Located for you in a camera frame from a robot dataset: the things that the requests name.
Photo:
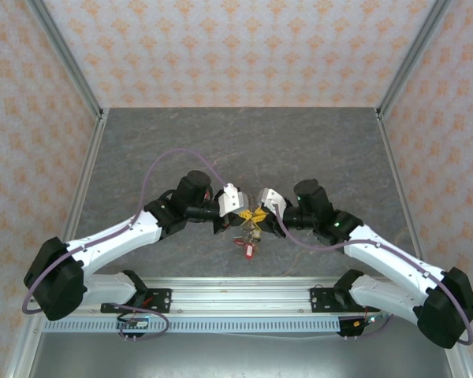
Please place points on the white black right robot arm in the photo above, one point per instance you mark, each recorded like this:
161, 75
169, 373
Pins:
394, 256

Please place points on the aluminium side rail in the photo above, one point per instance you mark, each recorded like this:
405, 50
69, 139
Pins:
92, 153
393, 157

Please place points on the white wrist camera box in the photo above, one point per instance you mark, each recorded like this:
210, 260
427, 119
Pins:
230, 201
272, 201

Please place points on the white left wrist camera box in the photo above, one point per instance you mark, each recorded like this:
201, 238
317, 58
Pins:
230, 201

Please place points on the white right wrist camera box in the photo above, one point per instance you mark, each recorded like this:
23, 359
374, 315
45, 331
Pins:
272, 201

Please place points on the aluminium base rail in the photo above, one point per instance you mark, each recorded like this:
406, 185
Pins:
240, 295

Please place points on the grey metal panel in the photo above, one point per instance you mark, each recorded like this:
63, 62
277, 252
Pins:
240, 358

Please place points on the small circuit board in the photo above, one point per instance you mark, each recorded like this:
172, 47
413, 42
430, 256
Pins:
368, 321
136, 323

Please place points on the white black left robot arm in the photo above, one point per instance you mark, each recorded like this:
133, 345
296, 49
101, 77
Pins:
110, 240

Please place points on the aluminium corner post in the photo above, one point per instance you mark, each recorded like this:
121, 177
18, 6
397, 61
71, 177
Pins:
69, 59
409, 59

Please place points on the toothed metal keyring disc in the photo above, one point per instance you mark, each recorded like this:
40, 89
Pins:
253, 233

